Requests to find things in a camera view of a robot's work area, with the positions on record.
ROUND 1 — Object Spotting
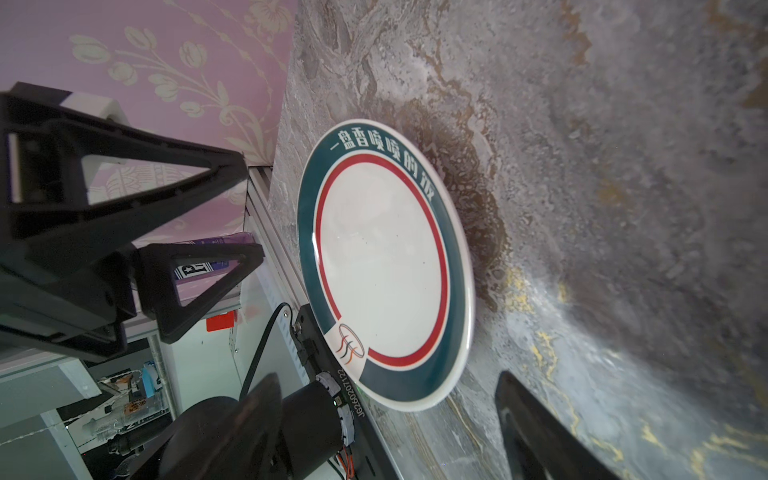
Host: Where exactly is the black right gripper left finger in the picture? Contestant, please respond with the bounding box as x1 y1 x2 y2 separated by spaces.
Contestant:
129 373 284 479

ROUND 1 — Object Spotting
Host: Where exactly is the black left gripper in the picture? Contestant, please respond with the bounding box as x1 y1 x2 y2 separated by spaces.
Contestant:
1 89 264 363

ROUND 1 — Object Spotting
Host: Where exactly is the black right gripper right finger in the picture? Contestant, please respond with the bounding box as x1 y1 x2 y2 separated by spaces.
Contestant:
494 371 618 480

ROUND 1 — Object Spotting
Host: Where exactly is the white plate green red rim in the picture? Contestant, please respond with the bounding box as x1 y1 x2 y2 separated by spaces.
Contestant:
296 119 475 412

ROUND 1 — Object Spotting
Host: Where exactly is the purple drink bottle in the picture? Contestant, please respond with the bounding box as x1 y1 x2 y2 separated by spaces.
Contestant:
173 232 255 284

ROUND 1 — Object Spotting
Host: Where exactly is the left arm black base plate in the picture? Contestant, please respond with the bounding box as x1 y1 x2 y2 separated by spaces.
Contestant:
290 304 400 479

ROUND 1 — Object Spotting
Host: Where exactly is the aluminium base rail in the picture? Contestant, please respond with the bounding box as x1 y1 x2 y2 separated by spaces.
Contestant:
246 167 310 391

